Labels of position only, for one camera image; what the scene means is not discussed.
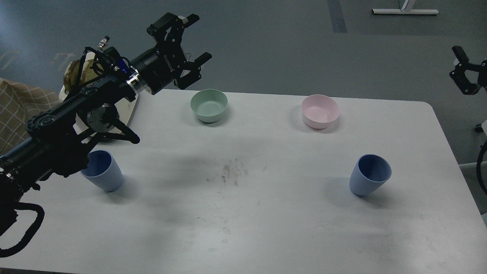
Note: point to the front toast slice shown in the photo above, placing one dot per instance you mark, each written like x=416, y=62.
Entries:
x=91, y=70

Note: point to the pink bowl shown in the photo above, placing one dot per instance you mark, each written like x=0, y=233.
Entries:
x=319, y=111

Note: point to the rear toast slice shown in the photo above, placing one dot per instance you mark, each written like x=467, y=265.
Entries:
x=71, y=76

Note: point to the toast slice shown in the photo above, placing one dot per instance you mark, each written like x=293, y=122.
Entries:
x=91, y=70
x=71, y=76

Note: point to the blue cup from table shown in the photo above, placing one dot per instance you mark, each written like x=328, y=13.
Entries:
x=103, y=171
x=369, y=174

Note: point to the green bowl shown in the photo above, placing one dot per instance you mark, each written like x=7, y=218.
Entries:
x=209, y=105

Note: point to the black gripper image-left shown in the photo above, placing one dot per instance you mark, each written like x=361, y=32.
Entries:
x=166, y=63

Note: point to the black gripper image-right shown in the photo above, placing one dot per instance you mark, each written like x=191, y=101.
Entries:
x=462, y=65

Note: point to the beige checkered cloth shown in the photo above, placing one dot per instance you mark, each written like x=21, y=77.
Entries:
x=19, y=102

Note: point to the cream toaster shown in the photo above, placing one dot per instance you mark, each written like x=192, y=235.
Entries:
x=124, y=107

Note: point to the white stand base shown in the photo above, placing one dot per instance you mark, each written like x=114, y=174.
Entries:
x=407, y=8

